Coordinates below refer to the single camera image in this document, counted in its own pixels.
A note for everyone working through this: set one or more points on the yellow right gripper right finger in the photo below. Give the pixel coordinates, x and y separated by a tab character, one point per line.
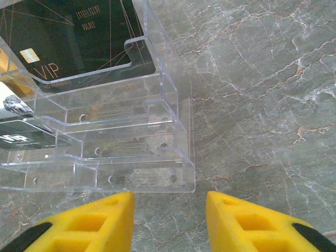
252	225

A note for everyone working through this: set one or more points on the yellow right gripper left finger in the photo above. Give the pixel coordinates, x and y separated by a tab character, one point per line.
89	225

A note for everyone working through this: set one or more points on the black silver VIP card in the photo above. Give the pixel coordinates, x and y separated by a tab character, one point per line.
31	137

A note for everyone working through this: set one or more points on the clear acrylic tiered card stand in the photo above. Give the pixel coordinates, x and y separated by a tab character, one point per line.
126	136

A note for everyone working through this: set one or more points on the gold plastic card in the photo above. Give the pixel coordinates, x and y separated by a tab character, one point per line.
6	61

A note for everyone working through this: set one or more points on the black card with copper lines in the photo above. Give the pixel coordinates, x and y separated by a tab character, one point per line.
78	39

